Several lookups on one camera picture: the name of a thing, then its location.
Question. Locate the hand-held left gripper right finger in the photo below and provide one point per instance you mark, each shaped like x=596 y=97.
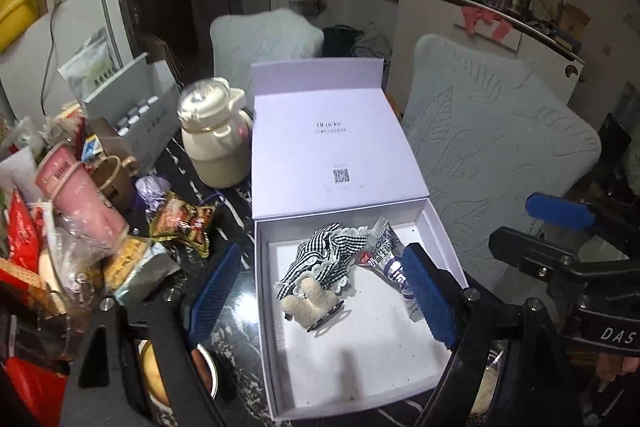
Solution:
x=430 y=302

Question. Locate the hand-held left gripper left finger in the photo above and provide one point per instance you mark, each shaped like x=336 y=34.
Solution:
x=215 y=292

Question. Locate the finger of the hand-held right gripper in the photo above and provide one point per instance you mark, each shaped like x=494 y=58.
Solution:
x=530 y=252
x=560 y=211

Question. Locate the purple white tissue packet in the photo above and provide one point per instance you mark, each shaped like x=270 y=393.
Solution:
x=385 y=257

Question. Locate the cream plush toy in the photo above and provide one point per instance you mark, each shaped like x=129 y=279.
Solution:
x=310 y=302

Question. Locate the lavender gift box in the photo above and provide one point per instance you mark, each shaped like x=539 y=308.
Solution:
x=340 y=147

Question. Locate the person's right hand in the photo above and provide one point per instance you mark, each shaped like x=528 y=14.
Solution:
x=620 y=368

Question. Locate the silver foil packet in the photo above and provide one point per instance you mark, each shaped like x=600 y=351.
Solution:
x=147 y=272

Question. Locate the brown snack packet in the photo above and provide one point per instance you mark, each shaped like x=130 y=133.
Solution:
x=182 y=222

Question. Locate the large pale blue covered chair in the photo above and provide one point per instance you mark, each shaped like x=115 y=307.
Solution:
x=500 y=132

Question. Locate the bowl of food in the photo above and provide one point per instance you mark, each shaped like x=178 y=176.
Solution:
x=155 y=372

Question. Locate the black toy glasses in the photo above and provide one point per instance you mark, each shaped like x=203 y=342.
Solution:
x=325 y=319

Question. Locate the purple candy wrapper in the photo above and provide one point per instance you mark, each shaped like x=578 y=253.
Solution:
x=152 y=192

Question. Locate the cream lidded jug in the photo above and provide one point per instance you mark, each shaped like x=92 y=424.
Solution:
x=215 y=142

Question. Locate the brown mug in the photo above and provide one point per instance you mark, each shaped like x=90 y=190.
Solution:
x=115 y=179

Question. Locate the pink cup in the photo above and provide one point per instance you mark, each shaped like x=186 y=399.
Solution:
x=82 y=202

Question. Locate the open cardboard box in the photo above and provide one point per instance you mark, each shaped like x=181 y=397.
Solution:
x=572 y=19

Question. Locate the white carton of bottles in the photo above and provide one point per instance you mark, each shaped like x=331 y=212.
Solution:
x=145 y=107

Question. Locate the red packet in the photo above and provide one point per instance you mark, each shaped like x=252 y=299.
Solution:
x=20 y=232

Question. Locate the pink bow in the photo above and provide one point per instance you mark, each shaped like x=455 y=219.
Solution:
x=480 y=19

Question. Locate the white cabinet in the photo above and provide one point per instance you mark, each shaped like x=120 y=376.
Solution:
x=430 y=37

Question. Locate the small pale blue covered chair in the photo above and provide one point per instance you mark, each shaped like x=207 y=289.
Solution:
x=265 y=42

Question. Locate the green white paper bag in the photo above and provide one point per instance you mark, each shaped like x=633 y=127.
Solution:
x=92 y=62

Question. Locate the dark clothes pile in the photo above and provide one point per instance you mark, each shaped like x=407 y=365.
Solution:
x=355 y=42

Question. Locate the white fridge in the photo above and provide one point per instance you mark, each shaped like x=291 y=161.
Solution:
x=85 y=22

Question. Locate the yellow pot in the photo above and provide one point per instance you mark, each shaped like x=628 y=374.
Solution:
x=20 y=7

